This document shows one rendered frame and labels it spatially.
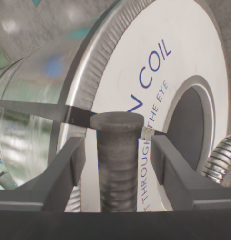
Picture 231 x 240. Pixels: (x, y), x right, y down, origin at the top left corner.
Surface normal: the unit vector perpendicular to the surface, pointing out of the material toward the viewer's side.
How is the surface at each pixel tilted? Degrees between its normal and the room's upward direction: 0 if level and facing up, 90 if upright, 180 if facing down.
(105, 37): 89
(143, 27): 90
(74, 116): 89
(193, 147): 50
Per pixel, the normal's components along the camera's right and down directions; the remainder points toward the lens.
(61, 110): -0.69, -0.20
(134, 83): 0.69, 0.11
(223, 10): -0.63, 0.59
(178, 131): -0.72, 0.07
